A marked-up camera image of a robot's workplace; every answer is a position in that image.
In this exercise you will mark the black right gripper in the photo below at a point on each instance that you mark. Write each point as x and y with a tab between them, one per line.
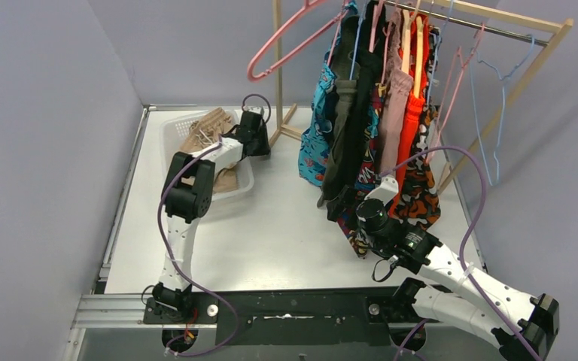
348	198

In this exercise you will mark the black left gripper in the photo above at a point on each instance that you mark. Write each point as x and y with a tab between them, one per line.
241	132

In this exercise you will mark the beige shorts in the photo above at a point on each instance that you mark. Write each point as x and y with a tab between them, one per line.
203	133

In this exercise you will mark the turquoise shark print shorts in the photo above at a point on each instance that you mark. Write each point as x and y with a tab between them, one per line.
316	140

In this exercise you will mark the olive green shorts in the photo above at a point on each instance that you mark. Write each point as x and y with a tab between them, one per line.
345	70

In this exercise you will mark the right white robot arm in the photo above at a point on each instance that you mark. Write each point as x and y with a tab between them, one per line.
444	286

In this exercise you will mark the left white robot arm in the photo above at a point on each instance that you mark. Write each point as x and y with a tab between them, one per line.
185	200

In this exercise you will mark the black orange patterned shorts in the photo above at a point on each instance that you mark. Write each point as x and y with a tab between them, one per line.
418	202

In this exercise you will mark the orange red shorts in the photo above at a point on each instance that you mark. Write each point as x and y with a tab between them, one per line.
414	52

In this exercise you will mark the dusty pink shorts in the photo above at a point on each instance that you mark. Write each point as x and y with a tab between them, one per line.
398	84

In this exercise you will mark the white perforated plastic basket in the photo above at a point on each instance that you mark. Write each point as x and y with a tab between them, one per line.
222	154

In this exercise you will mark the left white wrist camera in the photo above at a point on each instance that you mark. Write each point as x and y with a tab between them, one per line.
255	110

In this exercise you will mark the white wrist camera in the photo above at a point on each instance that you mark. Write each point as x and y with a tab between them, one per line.
255	110
386	191

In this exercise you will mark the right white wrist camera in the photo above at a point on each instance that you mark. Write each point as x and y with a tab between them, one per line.
386	191

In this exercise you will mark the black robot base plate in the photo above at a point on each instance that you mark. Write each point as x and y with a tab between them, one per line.
368	315

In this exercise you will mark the empty pink wire hanger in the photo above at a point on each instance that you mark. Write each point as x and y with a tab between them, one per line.
453	85

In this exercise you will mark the wooden clothes rack frame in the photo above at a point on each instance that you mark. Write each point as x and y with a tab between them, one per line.
557	31

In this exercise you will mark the metal clothes rail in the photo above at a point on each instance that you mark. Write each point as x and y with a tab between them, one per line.
492	30

